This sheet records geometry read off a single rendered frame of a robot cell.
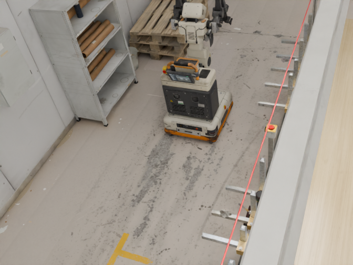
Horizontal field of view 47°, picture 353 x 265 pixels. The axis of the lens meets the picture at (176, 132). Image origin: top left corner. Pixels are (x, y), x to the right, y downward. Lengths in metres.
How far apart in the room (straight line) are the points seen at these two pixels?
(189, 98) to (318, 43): 2.89
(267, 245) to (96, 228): 3.30
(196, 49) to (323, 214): 2.24
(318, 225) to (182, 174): 1.87
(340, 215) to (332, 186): 0.24
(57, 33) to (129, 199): 1.85
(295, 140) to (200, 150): 3.41
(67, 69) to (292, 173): 3.91
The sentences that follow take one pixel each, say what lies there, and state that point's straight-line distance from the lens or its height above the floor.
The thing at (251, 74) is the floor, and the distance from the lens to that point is 5.44.
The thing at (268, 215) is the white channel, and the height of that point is 2.46.
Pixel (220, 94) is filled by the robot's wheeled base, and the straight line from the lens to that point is 4.72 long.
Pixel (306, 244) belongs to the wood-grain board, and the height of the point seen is 0.90.
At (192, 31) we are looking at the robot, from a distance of 4.19.
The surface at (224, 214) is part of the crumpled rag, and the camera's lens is 2.90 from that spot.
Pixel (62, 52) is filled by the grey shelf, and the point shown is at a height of 1.05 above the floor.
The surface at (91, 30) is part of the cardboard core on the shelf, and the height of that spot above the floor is 0.96.
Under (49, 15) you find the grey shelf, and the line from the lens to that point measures 4.39.
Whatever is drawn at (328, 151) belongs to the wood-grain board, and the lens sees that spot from 3.25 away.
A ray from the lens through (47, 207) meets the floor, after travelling 4.51.
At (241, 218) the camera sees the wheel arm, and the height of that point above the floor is 0.86.
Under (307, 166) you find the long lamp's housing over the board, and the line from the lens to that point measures 1.19.
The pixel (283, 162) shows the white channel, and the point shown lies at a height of 2.46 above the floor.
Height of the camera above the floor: 3.27
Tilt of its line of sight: 44 degrees down
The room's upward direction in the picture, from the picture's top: 12 degrees counter-clockwise
